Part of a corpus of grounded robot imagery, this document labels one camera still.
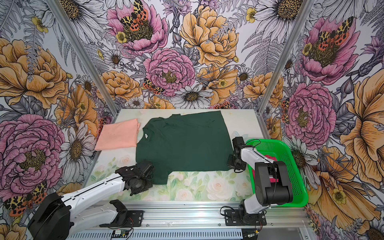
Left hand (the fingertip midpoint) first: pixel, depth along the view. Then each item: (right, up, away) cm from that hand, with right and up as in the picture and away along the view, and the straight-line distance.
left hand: (146, 190), depth 82 cm
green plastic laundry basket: (+77, +19, +8) cm, 80 cm away
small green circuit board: (-8, -15, -11) cm, 21 cm away
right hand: (+49, +9, +8) cm, 50 cm away
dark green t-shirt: (+29, +24, +20) cm, 43 cm away
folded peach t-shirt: (-27, +28, +23) cm, 45 cm away
